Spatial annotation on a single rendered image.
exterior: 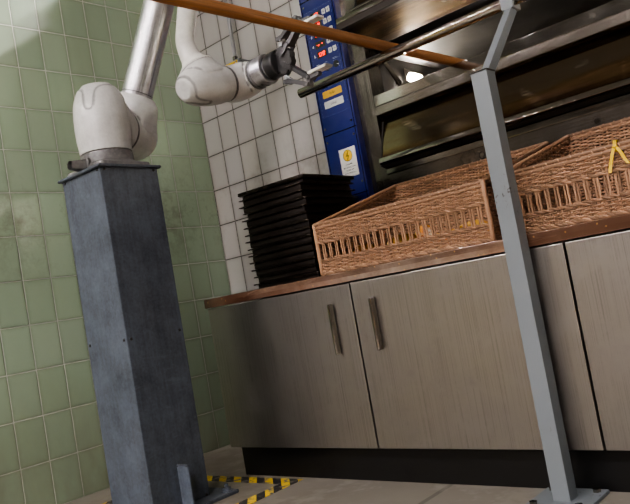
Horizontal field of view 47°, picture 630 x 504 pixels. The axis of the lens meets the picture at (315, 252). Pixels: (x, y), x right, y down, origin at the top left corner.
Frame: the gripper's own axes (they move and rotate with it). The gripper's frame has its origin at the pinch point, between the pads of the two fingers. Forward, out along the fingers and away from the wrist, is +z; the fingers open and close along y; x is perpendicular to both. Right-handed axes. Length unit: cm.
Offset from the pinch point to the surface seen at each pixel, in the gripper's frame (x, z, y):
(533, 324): 4, 47, 81
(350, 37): -2.9, 7.5, 1.2
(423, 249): -7, 15, 60
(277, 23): 24.3, 7.2, 1.9
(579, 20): -56, 48, 4
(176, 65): -44, -115, -40
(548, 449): 4, 45, 108
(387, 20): -47, -9, -18
